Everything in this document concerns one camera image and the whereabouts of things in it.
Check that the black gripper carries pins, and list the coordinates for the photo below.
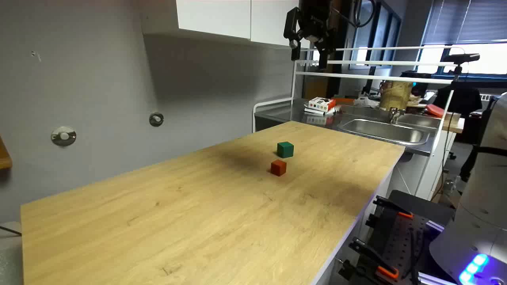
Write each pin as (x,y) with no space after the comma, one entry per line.
(309,19)

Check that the orange block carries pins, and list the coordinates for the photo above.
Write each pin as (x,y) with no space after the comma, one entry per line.
(279,167)

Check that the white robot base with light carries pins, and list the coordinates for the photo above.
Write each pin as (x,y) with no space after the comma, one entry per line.
(472,247)

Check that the green block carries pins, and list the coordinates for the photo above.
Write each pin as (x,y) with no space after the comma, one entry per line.
(285,149)

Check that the red white card box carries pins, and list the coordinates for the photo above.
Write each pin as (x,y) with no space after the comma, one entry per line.
(320,105)

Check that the beige jar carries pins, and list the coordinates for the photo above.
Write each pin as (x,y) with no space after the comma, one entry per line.
(395,94)

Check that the steel sink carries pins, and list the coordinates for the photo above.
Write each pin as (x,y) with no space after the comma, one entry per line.
(387,132)

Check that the white dish rack frame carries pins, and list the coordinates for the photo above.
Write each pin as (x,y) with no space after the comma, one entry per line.
(419,179)

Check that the white wall cabinet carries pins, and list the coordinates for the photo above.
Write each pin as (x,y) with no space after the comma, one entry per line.
(260,21)

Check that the black camera on stand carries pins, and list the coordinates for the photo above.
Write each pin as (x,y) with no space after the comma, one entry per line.
(458,61)

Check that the round wall outlet right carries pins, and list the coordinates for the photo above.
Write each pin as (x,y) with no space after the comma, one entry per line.
(156,119)

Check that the round wall outlet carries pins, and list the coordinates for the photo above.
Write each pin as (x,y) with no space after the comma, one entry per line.
(64,137)
(156,119)

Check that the black clamp rail base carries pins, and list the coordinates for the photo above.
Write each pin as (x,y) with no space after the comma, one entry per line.
(396,251)

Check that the round wall outlet left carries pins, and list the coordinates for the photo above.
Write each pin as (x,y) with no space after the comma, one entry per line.
(64,137)

